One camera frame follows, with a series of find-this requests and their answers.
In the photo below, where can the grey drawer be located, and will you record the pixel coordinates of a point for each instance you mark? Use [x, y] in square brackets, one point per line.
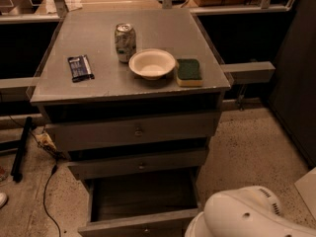
[152, 204]
[99, 134]
[125, 165]

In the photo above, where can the grey rail beam right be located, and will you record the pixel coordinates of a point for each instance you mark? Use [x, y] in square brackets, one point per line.
[249, 73]

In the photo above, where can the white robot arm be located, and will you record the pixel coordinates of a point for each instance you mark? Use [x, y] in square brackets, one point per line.
[248, 212]

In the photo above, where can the white paper bowl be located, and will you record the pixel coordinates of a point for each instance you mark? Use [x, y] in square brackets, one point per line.
[152, 64]

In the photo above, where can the grey middle drawer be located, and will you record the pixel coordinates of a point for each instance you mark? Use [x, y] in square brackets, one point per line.
[125, 165]

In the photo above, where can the dark blue snack packet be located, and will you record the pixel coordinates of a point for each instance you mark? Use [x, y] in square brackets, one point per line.
[80, 68]

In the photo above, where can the grey top drawer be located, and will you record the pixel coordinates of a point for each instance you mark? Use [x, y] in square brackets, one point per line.
[99, 134]

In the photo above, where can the grey rail beam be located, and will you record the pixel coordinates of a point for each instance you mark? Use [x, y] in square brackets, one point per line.
[17, 89]
[249, 73]

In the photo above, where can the crushed green soda can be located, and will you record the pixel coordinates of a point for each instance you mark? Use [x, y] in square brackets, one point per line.
[125, 41]

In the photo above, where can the grey drawer cabinet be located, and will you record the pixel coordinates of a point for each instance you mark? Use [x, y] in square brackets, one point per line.
[116, 93]

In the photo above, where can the grey rail beam left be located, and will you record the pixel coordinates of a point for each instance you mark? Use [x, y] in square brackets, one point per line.
[17, 89]

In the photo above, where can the white power strip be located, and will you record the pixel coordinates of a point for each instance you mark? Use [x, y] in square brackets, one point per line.
[45, 141]

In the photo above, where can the white shoe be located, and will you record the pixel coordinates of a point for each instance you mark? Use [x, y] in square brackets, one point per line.
[3, 199]

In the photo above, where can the grey bottom drawer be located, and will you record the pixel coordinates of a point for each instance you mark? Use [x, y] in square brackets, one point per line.
[152, 204]

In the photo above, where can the white board corner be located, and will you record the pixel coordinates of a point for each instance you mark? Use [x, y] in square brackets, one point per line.
[306, 187]

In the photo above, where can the green yellow sponge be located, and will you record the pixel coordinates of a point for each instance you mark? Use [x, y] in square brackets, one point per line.
[187, 73]

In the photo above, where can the white paper on counter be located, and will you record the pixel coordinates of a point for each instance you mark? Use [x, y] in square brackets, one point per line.
[73, 5]

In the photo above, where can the black pole on floor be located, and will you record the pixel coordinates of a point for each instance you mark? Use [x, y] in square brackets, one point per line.
[15, 172]

